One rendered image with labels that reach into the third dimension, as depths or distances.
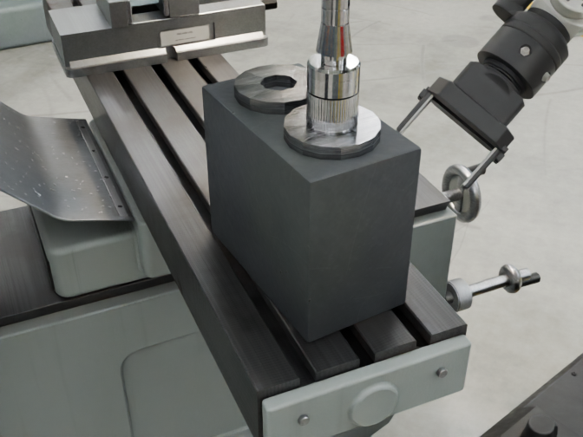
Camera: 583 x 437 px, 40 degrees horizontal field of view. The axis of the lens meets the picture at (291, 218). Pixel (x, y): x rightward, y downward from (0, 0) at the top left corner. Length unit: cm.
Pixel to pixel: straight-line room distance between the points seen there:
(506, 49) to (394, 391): 44
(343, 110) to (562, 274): 192
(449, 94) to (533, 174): 206
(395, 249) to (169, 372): 63
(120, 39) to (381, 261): 71
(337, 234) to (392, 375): 16
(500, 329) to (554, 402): 102
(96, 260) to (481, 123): 55
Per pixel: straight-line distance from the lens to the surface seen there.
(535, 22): 103
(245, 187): 81
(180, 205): 99
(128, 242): 115
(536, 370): 224
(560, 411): 133
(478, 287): 154
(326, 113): 71
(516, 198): 290
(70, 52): 135
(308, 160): 71
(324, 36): 70
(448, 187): 162
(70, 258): 114
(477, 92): 101
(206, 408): 142
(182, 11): 136
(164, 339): 127
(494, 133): 100
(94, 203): 113
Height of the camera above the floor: 153
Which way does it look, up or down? 35 degrees down
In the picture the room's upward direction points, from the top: straight up
